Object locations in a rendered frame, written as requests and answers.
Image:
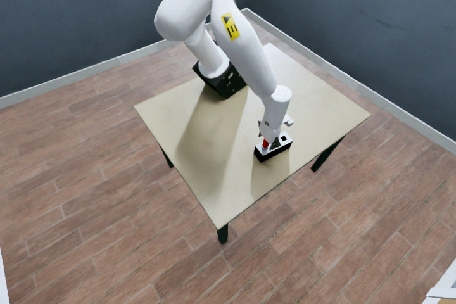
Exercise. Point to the red and grey pin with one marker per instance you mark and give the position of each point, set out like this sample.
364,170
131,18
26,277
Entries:
265,145

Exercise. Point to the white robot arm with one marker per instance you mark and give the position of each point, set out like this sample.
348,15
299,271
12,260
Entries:
184,20

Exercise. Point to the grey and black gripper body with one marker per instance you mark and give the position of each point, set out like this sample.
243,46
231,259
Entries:
269,133

